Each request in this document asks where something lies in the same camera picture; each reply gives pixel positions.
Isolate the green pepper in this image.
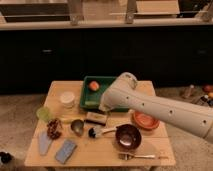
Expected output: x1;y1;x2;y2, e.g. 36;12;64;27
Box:
85;101;99;107

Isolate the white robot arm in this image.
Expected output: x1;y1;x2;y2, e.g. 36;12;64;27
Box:
99;72;213;143

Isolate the green plastic tray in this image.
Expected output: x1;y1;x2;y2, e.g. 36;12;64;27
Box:
79;75;134;112

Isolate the small orange fruit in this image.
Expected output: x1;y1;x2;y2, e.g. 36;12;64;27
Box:
88;81;100;91

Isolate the wooden block sponge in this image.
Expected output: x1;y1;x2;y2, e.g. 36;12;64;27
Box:
85;112;107;125

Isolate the white round container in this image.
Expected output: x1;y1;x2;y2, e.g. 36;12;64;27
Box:
60;91;75;108

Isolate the black white brush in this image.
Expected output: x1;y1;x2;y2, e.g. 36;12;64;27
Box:
88;126;117;138

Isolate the orange plastic bowl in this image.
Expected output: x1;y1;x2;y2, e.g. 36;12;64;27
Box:
132;111;160;130

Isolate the metal measuring cup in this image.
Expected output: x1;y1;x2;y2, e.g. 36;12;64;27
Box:
71;119;84;136

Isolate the dark purple bowl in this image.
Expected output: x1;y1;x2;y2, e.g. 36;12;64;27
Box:
115;124;142;150

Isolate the wooden table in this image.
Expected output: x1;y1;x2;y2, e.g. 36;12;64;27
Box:
25;81;176;168

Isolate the brown grape bunch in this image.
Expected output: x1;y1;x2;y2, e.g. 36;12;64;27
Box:
47;118;62;140

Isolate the light green cup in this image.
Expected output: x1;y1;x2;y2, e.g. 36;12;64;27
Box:
36;107;51;122

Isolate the blue sponge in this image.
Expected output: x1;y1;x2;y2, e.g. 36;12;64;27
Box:
55;139;77;164

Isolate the grey blue wedge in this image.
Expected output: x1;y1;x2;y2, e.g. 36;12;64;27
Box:
38;131;52;155

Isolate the black object on floor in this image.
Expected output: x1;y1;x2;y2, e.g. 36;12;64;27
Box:
0;152;12;164

